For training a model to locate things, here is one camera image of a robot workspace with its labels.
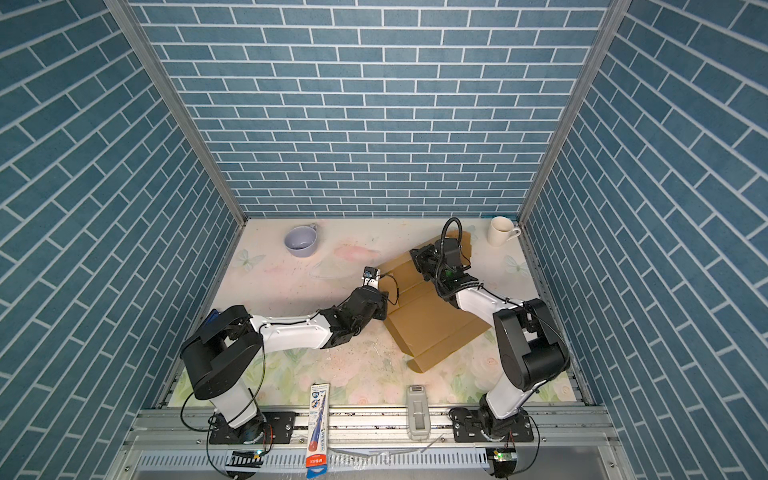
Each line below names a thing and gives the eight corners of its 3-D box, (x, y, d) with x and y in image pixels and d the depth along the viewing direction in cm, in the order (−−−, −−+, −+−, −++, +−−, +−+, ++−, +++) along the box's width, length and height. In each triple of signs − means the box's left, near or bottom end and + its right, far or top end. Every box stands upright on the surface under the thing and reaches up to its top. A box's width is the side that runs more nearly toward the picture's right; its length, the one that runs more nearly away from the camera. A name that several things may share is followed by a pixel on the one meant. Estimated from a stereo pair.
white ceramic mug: (488, 246, 113) (493, 231, 107) (484, 231, 118) (489, 216, 112) (513, 246, 113) (520, 232, 107) (508, 231, 118) (515, 216, 112)
